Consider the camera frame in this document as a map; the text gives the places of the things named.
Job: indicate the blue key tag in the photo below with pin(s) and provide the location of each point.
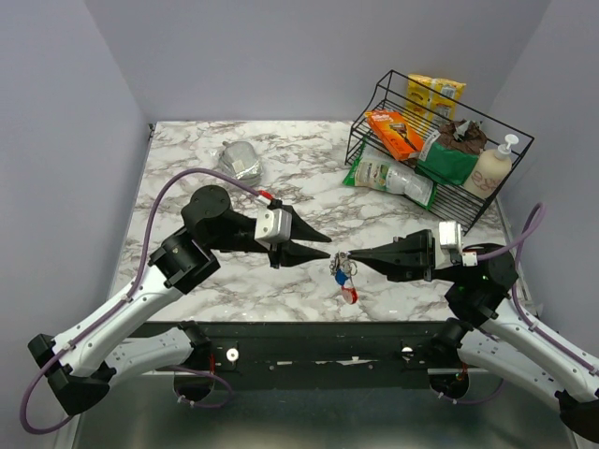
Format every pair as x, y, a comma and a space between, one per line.
340, 277

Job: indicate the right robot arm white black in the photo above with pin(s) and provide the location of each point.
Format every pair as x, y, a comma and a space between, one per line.
489, 330

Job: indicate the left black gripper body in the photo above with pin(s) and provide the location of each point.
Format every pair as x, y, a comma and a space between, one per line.
273, 252

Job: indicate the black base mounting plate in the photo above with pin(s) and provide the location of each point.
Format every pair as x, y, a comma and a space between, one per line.
252, 356

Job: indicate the red carabiner keyring with chain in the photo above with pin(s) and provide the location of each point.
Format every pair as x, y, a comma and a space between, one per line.
343, 269

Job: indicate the orange razor box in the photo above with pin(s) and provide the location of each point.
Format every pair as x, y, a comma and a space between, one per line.
397, 135

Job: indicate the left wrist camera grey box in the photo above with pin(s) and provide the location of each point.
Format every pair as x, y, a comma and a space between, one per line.
261, 227

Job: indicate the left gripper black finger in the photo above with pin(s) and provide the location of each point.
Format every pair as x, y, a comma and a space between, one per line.
294, 254
300, 230

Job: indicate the silver foil pouch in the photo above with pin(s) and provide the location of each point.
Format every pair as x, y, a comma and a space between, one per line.
239, 160

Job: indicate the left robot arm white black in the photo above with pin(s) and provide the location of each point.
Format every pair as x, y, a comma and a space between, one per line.
82, 363

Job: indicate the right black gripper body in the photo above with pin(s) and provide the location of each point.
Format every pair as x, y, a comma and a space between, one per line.
426, 267

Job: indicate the green white wipes pack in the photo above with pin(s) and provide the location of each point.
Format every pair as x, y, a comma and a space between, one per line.
382, 173

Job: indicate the cream lotion pump bottle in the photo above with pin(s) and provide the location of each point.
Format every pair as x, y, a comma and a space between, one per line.
491, 168

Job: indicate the yellow snack packet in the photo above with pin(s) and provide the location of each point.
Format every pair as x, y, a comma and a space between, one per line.
432, 101

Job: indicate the black wire rack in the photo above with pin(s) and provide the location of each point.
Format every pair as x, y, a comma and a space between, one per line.
451, 202

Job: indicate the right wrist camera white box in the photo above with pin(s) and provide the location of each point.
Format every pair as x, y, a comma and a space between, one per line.
449, 242

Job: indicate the brown green chocolate bag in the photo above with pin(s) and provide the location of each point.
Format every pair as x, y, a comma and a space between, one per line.
450, 153

